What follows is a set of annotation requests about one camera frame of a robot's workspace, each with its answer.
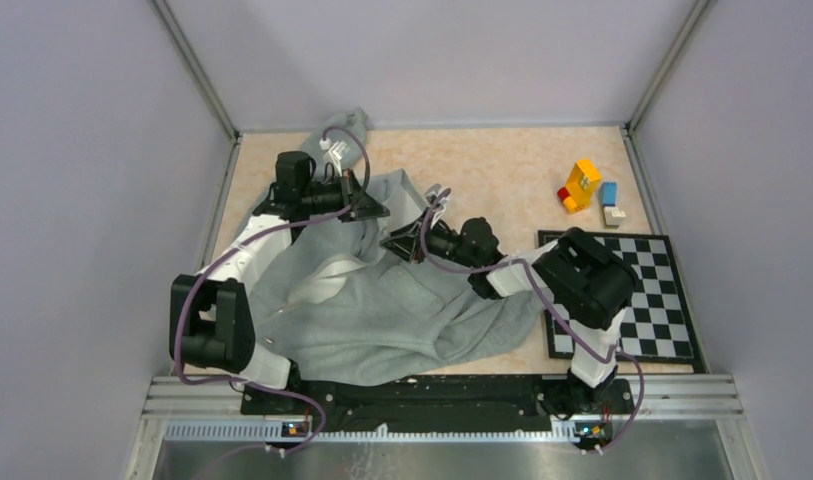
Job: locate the white cable duct strip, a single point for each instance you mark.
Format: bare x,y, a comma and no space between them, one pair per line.
272,432

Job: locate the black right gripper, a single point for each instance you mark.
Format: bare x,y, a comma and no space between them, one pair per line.
407,242

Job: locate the yellow red toy block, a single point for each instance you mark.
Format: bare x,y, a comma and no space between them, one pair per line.
582,183

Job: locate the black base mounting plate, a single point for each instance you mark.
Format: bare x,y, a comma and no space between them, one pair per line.
570,400

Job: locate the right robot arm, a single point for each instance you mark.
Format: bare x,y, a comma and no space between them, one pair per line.
583,285

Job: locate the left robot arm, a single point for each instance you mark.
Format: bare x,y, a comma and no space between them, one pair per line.
211,324

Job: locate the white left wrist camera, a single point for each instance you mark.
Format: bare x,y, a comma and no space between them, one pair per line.
334,152

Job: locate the white beige toy block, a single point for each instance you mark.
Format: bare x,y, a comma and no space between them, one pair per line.
613,216

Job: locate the black white checkerboard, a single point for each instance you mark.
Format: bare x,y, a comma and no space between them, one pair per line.
658,328

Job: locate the grey zip-up jacket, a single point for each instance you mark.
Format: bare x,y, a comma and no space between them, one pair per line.
346,310

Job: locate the blue toy block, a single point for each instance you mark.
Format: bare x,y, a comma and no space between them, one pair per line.
608,194

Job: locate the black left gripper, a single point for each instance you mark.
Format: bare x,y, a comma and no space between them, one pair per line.
361,204

